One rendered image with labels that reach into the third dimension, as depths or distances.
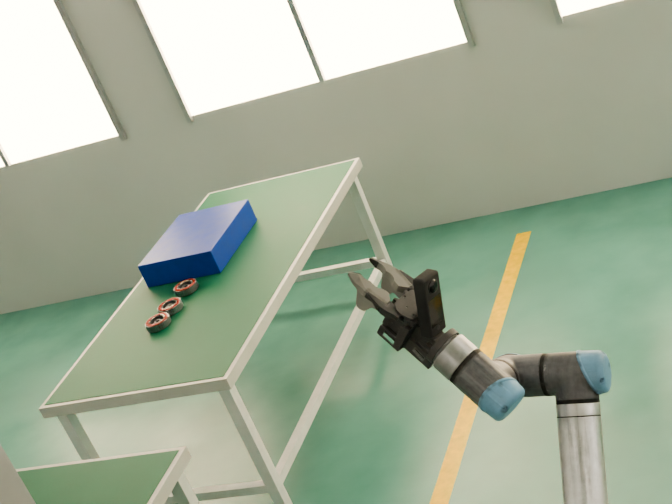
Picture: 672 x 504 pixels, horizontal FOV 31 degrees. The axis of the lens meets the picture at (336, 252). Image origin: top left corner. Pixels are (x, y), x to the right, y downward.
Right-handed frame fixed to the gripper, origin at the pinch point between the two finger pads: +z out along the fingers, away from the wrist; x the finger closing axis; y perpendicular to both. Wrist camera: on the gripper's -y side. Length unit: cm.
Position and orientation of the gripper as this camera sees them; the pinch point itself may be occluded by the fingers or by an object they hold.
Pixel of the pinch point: (365, 267)
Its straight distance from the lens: 216.1
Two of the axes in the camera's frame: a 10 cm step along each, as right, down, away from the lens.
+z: -7.1, -6.3, 3.1
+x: 6.4, -4.1, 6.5
